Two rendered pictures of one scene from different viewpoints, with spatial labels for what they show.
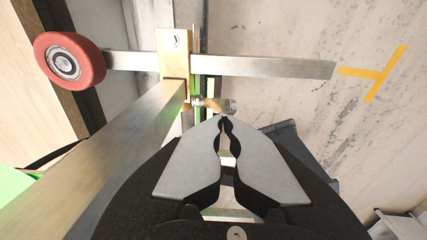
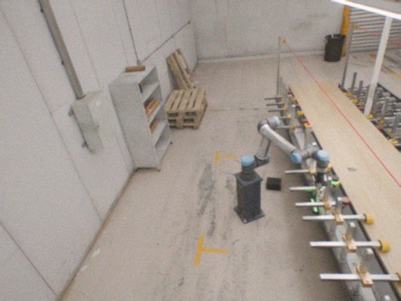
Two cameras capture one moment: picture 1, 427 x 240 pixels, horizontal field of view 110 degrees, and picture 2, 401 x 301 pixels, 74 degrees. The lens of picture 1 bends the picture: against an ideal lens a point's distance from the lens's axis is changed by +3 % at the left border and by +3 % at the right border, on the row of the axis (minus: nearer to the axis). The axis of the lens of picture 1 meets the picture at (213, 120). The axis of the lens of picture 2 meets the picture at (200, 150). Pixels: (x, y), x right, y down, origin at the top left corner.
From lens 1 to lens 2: 2.45 m
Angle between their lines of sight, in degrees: 29
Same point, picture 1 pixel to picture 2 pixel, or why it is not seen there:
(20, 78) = (354, 197)
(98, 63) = not seen: hidden behind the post
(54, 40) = (346, 201)
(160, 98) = (326, 193)
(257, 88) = (274, 239)
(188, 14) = (327, 223)
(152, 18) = (339, 228)
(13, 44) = (354, 200)
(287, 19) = (270, 274)
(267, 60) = (309, 204)
